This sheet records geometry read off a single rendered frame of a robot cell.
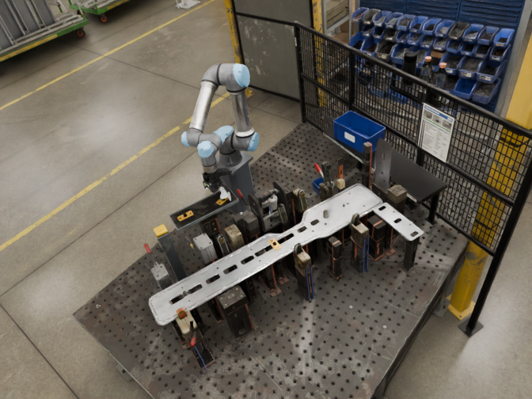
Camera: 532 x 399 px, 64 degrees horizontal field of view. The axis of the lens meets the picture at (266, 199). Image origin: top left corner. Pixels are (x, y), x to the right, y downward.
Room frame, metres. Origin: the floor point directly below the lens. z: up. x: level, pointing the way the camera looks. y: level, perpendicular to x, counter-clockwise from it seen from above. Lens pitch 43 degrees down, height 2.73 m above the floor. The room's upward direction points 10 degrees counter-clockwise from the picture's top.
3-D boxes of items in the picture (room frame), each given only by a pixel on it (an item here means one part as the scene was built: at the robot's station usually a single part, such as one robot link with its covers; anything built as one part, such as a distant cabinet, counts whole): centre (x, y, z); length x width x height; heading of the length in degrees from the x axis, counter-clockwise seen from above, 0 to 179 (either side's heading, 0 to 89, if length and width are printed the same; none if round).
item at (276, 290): (1.45, 0.07, 0.84); 0.17 x 0.06 x 0.29; 24
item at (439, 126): (1.80, -0.98, 1.30); 0.23 x 0.02 x 0.31; 24
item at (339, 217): (1.47, 0.01, 1.00); 1.38 x 0.22 x 0.02; 114
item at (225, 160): (2.16, 0.18, 1.15); 0.15 x 0.15 x 0.10
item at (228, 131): (2.15, 0.17, 1.27); 0.13 x 0.12 x 0.14; 63
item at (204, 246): (1.50, 0.36, 0.90); 0.13 x 0.10 x 0.41; 24
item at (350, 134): (2.21, -0.67, 1.10); 0.30 x 0.17 x 0.13; 31
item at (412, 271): (1.39, -0.72, 0.84); 0.11 x 0.06 x 0.29; 24
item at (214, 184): (1.71, 0.25, 1.34); 0.09 x 0.08 x 0.12; 132
